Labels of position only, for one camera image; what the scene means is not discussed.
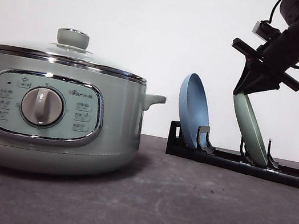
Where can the glass steamer lid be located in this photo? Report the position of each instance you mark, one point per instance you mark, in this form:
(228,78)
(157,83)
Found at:
(71,49)

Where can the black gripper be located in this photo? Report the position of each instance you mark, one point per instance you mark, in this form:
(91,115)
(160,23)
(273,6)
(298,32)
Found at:
(266,68)

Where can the black dish rack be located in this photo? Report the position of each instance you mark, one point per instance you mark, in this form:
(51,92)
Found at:
(205,151)

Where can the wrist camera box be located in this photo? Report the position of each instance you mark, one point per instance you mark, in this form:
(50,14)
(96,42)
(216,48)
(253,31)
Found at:
(264,30)

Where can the blue plate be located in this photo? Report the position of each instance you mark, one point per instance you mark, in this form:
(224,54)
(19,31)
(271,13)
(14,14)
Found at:
(193,109)

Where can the green plate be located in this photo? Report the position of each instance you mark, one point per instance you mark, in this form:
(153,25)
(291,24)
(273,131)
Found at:
(251,129)

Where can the grey table mat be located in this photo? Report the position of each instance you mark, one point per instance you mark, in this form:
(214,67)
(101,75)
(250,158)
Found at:
(160,188)

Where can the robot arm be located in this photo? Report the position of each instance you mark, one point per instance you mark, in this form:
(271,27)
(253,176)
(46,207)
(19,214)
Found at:
(290,13)

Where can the green electric steamer pot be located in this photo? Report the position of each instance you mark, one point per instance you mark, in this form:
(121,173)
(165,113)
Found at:
(64,118)

